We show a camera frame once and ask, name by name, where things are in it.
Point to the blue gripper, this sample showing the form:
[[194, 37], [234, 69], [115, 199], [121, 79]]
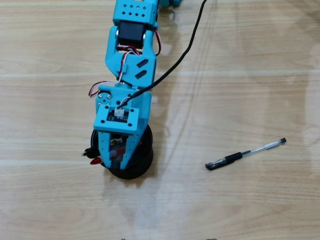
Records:
[[144, 113]]

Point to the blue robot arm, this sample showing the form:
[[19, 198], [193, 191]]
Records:
[[147, 75]]

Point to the clear gel pen black grip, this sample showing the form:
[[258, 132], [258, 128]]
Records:
[[233, 157]]

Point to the black grip silver tip pen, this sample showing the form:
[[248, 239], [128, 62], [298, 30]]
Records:
[[88, 152]]

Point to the black mesh pen holder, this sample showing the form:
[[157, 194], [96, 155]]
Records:
[[140, 170]]

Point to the red pen white grip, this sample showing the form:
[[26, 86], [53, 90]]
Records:
[[96, 161]]

